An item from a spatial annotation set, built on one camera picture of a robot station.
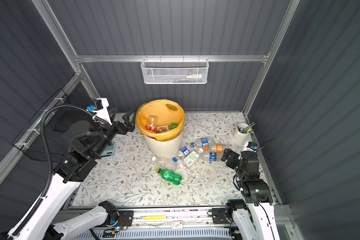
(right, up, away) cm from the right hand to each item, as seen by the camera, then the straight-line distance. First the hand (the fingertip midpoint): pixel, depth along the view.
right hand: (234, 154), depth 72 cm
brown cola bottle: (-38, +12, +15) cm, 42 cm away
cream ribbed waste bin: (-36, +1, +12) cm, 38 cm away
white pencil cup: (+14, +10, +24) cm, 30 cm away
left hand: (-47, +20, -14) cm, 53 cm away
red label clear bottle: (-44, +16, +18) cm, 50 cm away
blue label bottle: (-14, +3, +27) cm, 31 cm away
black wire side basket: (-89, +8, -11) cm, 89 cm away
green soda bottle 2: (-32, -14, +11) cm, 37 cm away
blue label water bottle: (-24, -2, +21) cm, 32 cm away
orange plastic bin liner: (-35, +23, +20) cm, 46 cm away
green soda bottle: (-31, +14, +16) cm, 38 cm away
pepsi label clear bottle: (-8, -5, +19) cm, 21 cm away
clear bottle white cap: (-36, -10, +24) cm, 45 cm away
